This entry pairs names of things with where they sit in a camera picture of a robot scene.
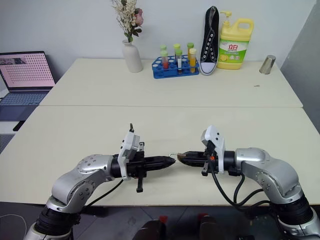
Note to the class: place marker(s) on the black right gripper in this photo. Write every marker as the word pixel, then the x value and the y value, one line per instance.
pixel 209 161

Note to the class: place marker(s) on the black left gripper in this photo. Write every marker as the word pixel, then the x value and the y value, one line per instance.
pixel 136 166

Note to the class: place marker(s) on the brass padlock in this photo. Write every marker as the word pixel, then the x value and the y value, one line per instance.
pixel 180 157

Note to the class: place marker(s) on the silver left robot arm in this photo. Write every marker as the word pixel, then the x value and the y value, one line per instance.
pixel 75 183

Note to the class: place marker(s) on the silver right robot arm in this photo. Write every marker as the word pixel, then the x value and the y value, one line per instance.
pixel 270 172

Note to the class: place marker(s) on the dark rounded shape red tip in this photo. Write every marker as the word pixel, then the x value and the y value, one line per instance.
pixel 152 230
pixel 211 228

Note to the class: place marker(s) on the blue test tube rack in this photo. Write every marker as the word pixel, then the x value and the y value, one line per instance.
pixel 172 72

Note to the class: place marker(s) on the green-capped tube white label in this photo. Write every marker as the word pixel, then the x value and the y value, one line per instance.
pixel 176 47
pixel 179 62

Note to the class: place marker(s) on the yellow-capped tube yellow liquid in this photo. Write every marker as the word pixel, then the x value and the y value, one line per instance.
pixel 192 60

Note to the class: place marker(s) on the green-capped tube red liquid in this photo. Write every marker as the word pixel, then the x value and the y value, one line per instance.
pixel 165 61
pixel 163 48

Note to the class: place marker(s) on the white ceramic vase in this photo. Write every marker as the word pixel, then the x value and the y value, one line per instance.
pixel 132 58

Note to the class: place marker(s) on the black canvas sneaker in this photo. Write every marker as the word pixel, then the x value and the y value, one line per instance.
pixel 208 50

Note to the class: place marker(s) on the green-capped tube orange liquid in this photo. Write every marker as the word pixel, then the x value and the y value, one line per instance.
pixel 190 47

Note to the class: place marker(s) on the yellow detergent pump bottle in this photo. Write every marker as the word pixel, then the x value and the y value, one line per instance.
pixel 233 47

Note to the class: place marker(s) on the steel cup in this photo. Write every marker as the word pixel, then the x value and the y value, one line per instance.
pixel 267 65

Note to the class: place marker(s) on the small black flat object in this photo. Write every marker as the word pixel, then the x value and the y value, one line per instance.
pixel 19 125

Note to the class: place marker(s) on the dried flower bouquet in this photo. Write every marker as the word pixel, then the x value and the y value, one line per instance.
pixel 127 17

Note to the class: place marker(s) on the open laptop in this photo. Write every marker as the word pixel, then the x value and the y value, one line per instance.
pixel 25 72

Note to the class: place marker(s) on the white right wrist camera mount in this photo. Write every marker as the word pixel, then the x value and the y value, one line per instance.
pixel 216 140

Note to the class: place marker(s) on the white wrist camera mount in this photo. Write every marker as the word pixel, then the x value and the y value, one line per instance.
pixel 128 147
pixel 216 140

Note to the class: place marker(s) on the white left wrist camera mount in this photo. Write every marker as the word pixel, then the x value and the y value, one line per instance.
pixel 128 147

